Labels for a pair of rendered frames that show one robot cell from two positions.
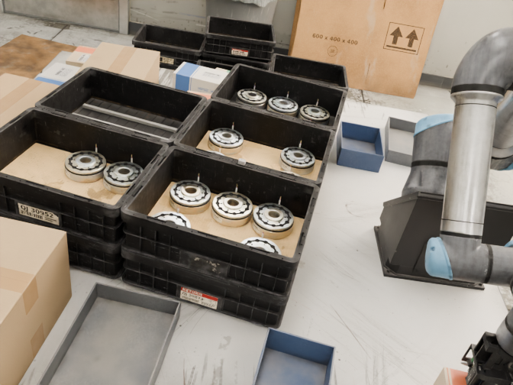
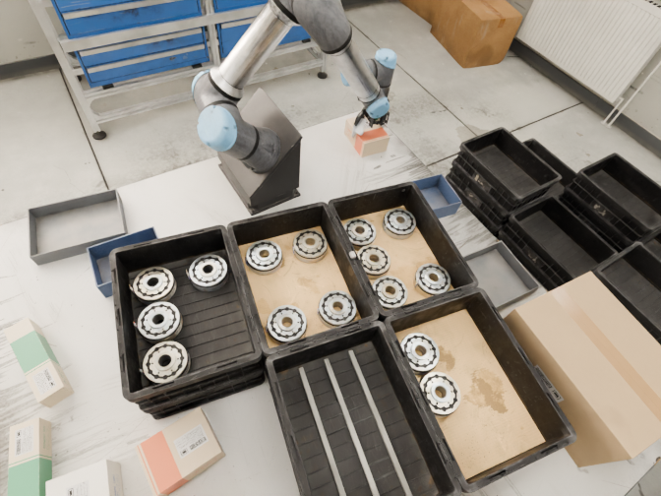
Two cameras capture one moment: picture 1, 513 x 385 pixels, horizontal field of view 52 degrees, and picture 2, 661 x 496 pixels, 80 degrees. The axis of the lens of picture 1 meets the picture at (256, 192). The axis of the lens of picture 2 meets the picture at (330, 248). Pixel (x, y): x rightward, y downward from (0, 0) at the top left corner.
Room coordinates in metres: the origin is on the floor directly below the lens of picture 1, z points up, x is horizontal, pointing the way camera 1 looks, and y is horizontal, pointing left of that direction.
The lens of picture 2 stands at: (1.52, 0.49, 1.83)
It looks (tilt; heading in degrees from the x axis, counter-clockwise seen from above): 56 degrees down; 233
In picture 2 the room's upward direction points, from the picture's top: 9 degrees clockwise
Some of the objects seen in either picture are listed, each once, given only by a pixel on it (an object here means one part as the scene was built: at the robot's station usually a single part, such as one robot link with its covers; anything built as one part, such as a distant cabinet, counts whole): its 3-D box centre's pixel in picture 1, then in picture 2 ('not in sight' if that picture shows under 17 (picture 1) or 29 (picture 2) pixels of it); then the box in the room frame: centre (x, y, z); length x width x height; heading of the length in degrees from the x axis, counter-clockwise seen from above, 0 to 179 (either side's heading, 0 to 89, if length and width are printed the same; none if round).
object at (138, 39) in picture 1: (169, 64); not in sight; (2.96, 0.66, 0.31); 0.40 x 0.30 x 0.34; 92
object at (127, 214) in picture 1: (226, 201); (398, 242); (0.96, 0.06, 0.92); 0.40 x 0.30 x 0.02; 82
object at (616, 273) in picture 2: not in sight; (620, 317); (-0.04, 0.55, 0.37); 0.40 x 0.30 x 0.45; 92
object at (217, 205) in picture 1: (232, 205); (373, 259); (1.03, 0.05, 0.86); 0.10 x 0.10 x 0.01
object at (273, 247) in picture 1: (259, 253); (399, 220); (0.87, -0.03, 0.86); 0.10 x 0.10 x 0.01
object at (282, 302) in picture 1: (219, 250); not in sight; (0.96, 0.06, 0.76); 0.40 x 0.30 x 0.12; 82
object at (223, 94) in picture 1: (279, 111); (186, 311); (1.55, -0.02, 0.87); 0.40 x 0.30 x 0.11; 82
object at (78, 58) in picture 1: (88, 63); not in sight; (1.90, 0.75, 0.74); 0.16 x 0.12 x 0.07; 3
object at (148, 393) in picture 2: (282, 96); (182, 302); (1.55, -0.02, 0.92); 0.40 x 0.30 x 0.02; 82
